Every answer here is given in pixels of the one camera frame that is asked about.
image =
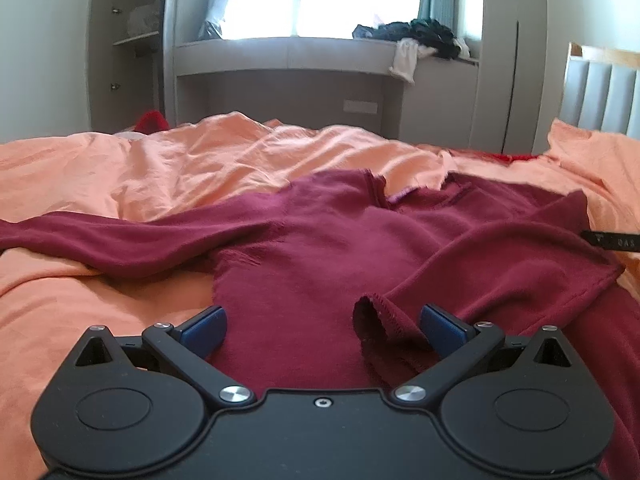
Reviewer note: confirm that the white cloth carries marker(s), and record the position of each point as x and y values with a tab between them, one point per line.
404	62

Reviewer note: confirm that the grey window bench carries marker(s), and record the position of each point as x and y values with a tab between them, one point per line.
300	57

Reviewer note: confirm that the orange bed cover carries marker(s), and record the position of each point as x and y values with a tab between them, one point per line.
100	170

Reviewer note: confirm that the red cloth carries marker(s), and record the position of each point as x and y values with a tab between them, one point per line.
151	122

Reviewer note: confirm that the sheer white curtain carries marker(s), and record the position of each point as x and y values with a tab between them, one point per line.
217	0

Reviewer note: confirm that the maroon sweater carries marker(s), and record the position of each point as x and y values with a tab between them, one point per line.
310	260

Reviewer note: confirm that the pile of dark clothes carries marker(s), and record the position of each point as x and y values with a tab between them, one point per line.
425	32

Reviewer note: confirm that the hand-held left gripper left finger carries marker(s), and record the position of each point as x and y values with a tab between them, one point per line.
204	332

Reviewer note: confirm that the grey tall wardrobe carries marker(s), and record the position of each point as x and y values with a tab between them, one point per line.
500	60

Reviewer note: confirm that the white wall socket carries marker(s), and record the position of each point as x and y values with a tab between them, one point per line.
360	106

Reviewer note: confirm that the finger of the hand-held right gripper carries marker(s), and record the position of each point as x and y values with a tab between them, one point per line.
617	241

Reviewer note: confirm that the red pillow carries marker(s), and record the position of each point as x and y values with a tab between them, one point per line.
515	158

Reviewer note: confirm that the grey shelf cabinet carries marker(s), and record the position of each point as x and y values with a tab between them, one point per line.
125	70

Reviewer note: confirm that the clear plastic bag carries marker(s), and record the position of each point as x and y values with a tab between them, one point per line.
143	21

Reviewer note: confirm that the grey padded headboard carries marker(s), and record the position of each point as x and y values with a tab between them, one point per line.
597	87

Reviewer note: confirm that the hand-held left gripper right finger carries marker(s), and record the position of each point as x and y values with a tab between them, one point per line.
441	332

